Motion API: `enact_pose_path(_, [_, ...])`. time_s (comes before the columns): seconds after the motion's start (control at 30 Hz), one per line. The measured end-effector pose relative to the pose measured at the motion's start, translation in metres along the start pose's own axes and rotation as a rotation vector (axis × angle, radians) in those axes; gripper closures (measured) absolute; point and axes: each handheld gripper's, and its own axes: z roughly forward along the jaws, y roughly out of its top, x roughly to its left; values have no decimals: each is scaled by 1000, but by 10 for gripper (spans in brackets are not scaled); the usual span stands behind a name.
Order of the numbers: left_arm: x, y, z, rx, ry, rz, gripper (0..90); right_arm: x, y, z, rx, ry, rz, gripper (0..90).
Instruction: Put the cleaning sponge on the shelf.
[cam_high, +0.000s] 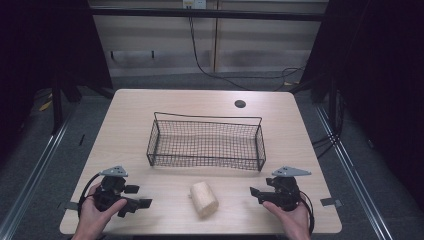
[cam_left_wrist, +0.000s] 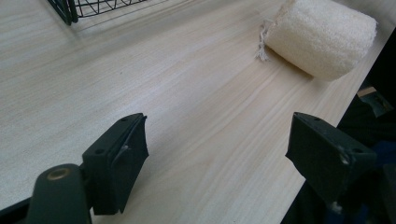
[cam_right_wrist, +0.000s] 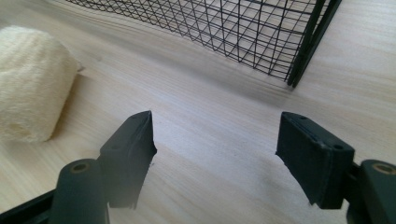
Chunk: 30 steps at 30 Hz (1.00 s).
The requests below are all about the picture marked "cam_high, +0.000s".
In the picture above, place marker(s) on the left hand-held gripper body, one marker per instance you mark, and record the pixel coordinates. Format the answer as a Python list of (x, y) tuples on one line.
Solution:
[(111, 193)]

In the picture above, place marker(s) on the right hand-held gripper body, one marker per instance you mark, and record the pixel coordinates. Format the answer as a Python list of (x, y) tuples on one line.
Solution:
[(286, 193)]

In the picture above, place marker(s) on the person's right hand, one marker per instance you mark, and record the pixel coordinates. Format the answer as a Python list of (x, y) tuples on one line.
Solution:
[(295, 223)]

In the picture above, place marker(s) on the person's left hand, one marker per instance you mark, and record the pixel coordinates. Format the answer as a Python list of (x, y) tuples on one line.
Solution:
[(91, 220)]

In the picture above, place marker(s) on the beige cylindrical block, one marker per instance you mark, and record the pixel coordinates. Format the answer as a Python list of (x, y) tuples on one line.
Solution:
[(204, 199)]

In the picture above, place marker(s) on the small black floor marker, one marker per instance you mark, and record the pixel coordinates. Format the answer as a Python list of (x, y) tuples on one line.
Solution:
[(81, 140)]

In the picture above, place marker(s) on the dark round table grommet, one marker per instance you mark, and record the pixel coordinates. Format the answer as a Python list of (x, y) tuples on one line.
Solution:
[(240, 103)]

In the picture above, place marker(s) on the black stand leg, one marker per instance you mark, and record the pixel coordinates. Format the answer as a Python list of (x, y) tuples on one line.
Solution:
[(57, 106)]

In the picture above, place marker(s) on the yellow floor tape strip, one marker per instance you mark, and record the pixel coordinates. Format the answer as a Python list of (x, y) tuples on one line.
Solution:
[(45, 106)]

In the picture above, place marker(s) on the black curtain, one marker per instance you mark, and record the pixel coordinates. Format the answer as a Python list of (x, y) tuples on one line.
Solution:
[(43, 46), (380, 73)]

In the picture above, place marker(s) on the grey table edge bracket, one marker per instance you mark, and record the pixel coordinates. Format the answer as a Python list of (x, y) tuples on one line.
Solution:
[(71, 205), (330, 201)]

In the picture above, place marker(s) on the metal floor rail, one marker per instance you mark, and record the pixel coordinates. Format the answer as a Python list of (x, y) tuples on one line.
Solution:
[(356, 180), (30, 180)]

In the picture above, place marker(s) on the black horizontal frame bar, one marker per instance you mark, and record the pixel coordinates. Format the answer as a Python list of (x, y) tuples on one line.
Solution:
[(206, 14)]

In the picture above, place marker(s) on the white wall power outlet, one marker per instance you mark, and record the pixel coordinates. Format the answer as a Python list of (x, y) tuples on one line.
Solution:
[(194, 3)]

